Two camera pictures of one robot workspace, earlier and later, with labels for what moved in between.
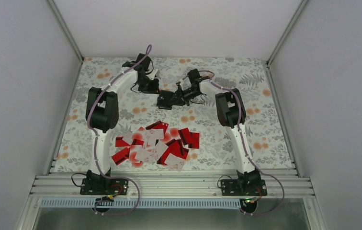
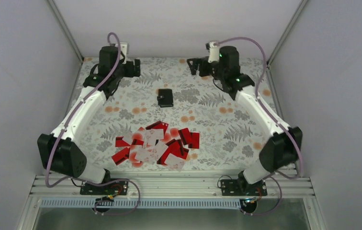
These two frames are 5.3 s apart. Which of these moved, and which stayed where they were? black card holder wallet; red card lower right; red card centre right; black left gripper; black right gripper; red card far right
Moved: black left gripper; black right gripper
Stayed: black card holder wallet; red card far right; red card centre right; red card lower right
